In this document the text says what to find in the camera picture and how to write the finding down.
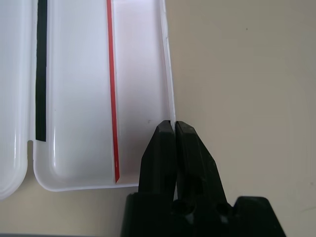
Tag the white plastic pencil case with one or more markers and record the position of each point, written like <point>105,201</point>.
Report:
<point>79,98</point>

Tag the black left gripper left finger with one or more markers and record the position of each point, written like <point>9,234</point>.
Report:
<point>158,160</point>

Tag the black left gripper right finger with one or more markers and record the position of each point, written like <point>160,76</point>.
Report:
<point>197,172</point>

